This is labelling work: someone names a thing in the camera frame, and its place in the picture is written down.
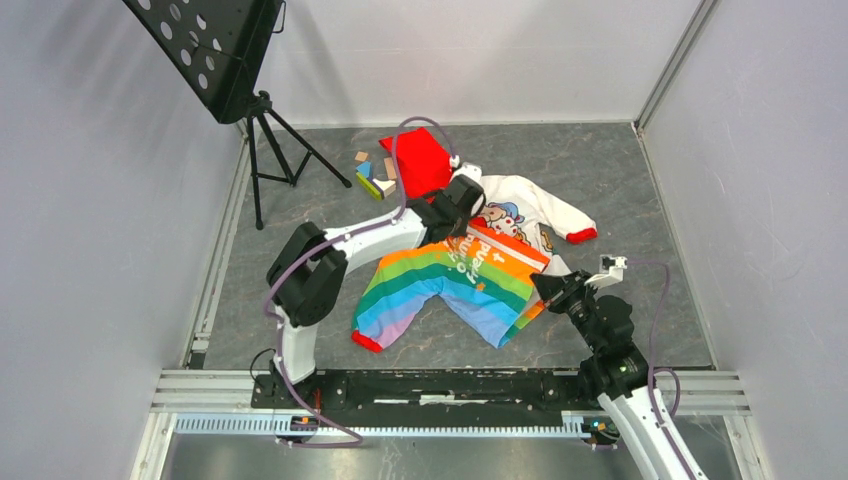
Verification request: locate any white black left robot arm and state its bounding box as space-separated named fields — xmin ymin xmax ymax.
xmin=263 ymin=171 xmax=484 ymax=408

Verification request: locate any aluminium frame rail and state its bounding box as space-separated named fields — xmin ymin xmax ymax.
xmin=150 ymin=369 xmax=751 ymax=439

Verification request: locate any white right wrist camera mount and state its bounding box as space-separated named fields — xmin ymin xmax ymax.
xmin=586 ymin=255 xmax=628 ymax=289

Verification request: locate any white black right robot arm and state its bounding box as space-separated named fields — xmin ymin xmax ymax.
xmin=531 ymin=268 xmax=707 ymax=479

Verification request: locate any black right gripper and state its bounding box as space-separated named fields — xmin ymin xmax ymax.
xmin=529 ymin=269 xmax=601 ymax=353

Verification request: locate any beige wooden block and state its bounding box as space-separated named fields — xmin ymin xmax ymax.
xmin=372 ymin=179 xmax=397 ymax=199

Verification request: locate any blue wooden block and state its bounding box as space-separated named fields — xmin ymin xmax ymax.
xmin=356 ymin=161 xmax=374 ymax=180

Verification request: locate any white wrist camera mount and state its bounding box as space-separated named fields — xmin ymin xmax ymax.
xmin=586 ymin=255 xmax=628 ymax=289
xmin=449 ymin=155 xmax=482 ymax=183

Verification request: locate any corner aluminium wall profile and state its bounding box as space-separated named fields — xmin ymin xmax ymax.
xmin=632 ymin=0 xmax=720 ymax=137

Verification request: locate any rainbow and white kids jacket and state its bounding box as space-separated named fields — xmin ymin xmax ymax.
xmin=351 ymin=175 xmax=597 ymax=353

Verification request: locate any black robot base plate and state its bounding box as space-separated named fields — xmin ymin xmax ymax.
xmin=251 ymin=368 xmax=600 ymax=428

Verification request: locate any long wooden block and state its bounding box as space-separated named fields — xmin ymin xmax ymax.
xmin=383 ymin=157 xmax=398 ymax=180

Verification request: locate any black perforated music stand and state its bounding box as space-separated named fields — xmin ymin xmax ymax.
xmin=125 ymin=0 xmax=352 ymax=230

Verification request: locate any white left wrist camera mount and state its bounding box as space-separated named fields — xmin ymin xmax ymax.
xmin=449 ymin=155 xmax=482 ymax=183

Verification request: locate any green yellow wooden block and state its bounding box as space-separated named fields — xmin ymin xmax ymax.
xmin=356 ymin=173 xmax=384 ymax=201

